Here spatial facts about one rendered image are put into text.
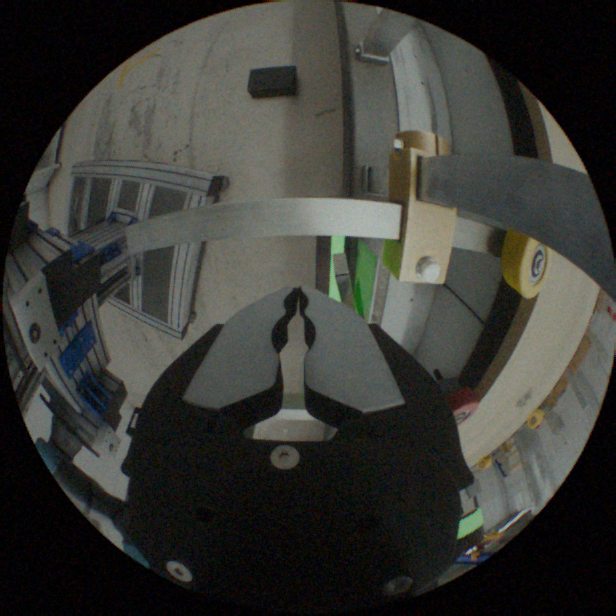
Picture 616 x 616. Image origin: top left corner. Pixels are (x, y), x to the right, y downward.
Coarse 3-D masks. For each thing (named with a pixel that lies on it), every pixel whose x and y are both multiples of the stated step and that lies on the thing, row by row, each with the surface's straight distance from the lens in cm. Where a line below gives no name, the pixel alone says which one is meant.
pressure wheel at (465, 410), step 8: (440, 376) 41; (456, 392) 35; (464, 392) 36; (472, 392) 37; (448, 400) 35; (456, 400) 35; (464, 400) 35; (472, 400) 36; (456, 408) 34; (464, 408) 35; (472, 408) 37; (456, 416) 37; (464, 416) 39
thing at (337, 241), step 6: (336, 240) 33; (342, 240) 34; (336, 246) 34; (342, 246) 34; (336, 252) 34; (330, 282) 36; (330, 288) 36; (336, 288) 36; (330, 294) 37; (336, 294) 37
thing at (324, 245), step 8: (320, 240) 33; (328, 240) 33; (320, 248) 34; (328, 248) 34; (320, 256) 34; (328, 256) 34; (320, 264) 34; (328, 264) 34; (320, 272) 35; (328, 272) 35; (320, 280) 35; (328, 280) 35; (320, 288) 36; (328, 288) 36
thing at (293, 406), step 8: (440, 384) 38; (448, 384) 39; (456, 384) 40; (448, 392) 38; (288, 400) 31; (296, 400) 31; (304, 400) 31; (288, 408) 31; (296, 408) 31; (304, 408) 31; (280, 416) 32; (288, 416) 32; (296, 416) 32; (304, 416) 32
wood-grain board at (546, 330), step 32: (544, 128) 34; (576, 160) 48; (544, 288) 31; (576, 288) 51; (544, 320) 37; (576, 320) 67; (512, 352) 33; (544, 352) 49; (480, 384) 38; (512, 384) 45; (544, 384) 79; (480, 416) 47; (512, 416) 76; (480, 448) 93
